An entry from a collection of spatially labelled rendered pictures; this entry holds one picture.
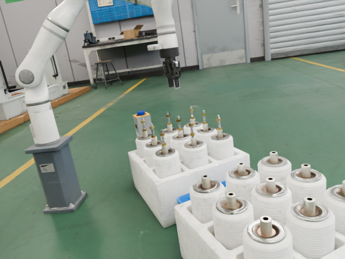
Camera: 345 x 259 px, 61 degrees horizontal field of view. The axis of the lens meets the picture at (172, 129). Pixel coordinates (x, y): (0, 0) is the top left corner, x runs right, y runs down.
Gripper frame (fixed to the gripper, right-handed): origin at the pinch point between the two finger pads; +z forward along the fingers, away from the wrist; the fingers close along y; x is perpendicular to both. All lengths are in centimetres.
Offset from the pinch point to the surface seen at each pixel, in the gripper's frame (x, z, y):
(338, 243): -9, 31, -69
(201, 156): -1.1, 25.6, -16.9
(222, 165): -7.8, 30.3, -19.6
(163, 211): 17.6, 40.5, -20.9
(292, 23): -370, -15, 356
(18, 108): 100, 31, 254
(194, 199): 14, 24, -46
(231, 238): 12, 28, -60
